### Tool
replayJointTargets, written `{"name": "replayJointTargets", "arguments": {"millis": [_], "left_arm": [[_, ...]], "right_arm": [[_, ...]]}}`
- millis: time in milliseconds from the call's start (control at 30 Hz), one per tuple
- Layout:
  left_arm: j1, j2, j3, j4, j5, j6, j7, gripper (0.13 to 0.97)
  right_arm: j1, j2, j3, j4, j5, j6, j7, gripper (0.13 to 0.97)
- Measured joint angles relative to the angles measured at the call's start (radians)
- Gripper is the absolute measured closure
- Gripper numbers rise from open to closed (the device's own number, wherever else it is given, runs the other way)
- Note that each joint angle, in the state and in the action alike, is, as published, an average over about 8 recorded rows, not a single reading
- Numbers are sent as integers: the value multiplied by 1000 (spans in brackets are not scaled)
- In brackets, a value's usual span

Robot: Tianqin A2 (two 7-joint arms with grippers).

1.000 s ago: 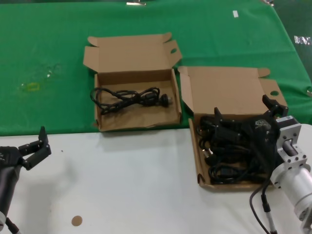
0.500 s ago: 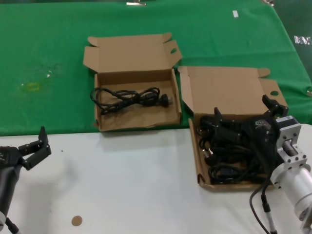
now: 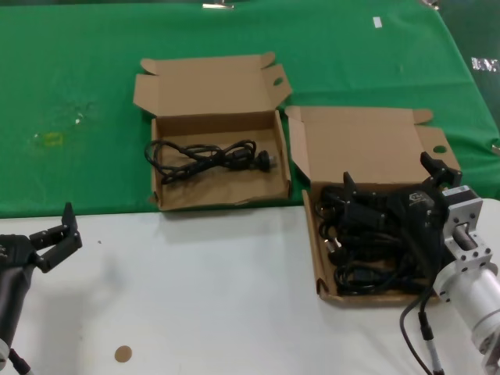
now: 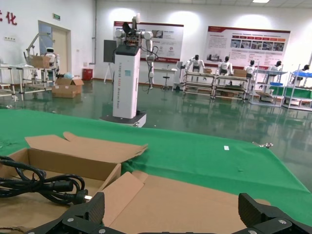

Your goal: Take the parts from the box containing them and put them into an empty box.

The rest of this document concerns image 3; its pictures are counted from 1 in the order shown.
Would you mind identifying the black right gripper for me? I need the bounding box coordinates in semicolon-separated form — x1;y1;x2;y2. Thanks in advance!
342;152;463;274

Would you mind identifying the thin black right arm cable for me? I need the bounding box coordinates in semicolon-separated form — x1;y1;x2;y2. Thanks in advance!
398;288;434;375

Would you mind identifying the black cable silver connector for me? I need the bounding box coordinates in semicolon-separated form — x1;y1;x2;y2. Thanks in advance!
417;310;445;375

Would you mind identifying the right cardboard box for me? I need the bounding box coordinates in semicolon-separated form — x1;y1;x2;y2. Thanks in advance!
284;104;464;309

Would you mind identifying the cardboard box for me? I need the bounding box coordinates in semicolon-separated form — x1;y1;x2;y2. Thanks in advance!
132;50;294;213
284;104;464;309

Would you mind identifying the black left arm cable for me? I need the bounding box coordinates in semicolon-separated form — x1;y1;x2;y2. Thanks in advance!
7;347;34;375

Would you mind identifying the left cardboard box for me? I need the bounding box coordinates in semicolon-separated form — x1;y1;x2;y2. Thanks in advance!
132;50;294;213

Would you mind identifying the green tablecloth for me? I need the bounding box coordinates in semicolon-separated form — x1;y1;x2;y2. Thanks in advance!
0;0;500;218

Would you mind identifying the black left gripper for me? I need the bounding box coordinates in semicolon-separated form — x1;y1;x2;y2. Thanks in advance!
0;202;84;273

